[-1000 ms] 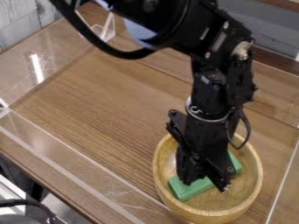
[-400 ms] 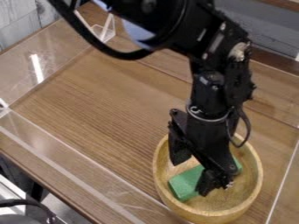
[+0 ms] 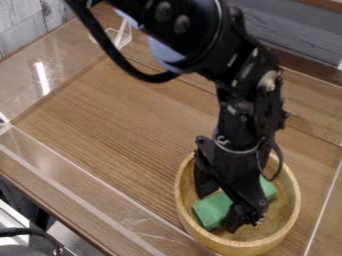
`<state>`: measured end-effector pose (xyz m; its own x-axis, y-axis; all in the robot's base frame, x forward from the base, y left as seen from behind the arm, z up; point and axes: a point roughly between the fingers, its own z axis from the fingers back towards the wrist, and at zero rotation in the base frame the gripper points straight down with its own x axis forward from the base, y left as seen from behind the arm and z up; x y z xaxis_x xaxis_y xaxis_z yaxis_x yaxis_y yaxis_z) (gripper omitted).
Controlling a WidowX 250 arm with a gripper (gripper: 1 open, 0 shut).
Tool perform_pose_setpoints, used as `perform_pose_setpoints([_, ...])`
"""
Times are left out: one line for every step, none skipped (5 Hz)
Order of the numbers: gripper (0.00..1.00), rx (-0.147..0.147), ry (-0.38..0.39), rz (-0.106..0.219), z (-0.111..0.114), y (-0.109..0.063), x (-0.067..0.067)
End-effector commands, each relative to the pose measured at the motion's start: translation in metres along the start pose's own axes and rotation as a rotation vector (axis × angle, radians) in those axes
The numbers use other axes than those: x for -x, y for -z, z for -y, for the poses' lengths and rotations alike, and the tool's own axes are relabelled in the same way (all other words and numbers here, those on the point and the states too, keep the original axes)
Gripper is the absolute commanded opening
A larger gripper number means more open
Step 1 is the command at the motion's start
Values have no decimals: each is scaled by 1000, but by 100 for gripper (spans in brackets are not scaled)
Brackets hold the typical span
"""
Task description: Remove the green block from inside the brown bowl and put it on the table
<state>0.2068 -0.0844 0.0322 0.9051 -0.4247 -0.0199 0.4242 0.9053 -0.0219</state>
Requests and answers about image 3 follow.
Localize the brown wooden bowl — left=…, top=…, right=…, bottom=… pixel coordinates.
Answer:
left=175, top=154, right=301, bottom=256

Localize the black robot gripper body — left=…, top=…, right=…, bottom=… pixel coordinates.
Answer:
left=193, top=135, right=274, bottom=212

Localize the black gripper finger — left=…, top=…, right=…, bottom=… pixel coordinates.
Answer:
left=194, top=159, right=219, bottom=199
left=223, top=203, right=265, bottom=233

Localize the green rectangular block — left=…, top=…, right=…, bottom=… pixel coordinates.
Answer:
left=191, top=174, right=278, bottom=231

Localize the clear acrylic corner bracket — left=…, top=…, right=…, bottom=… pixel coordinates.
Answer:
left=88, top=16, right=134, bottom=50

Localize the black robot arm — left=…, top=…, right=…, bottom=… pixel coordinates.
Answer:
left=108, top=0, right=289, bottom=233

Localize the black cable bottom left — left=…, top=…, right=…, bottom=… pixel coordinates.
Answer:
left=0, top=227, right=66, bottom=256

